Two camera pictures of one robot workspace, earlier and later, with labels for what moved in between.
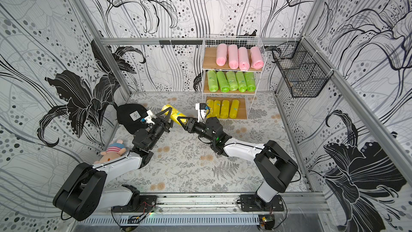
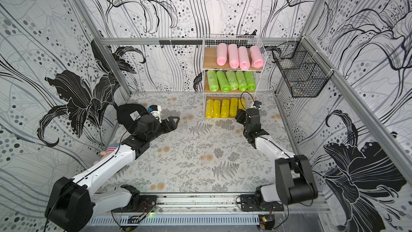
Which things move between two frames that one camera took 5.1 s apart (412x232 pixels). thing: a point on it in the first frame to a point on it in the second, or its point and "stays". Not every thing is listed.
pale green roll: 232,80 stays
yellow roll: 175,114 to 240,104
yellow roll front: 225,110 stays
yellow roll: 216,108 stays
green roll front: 242,87 stays
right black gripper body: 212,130 to 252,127
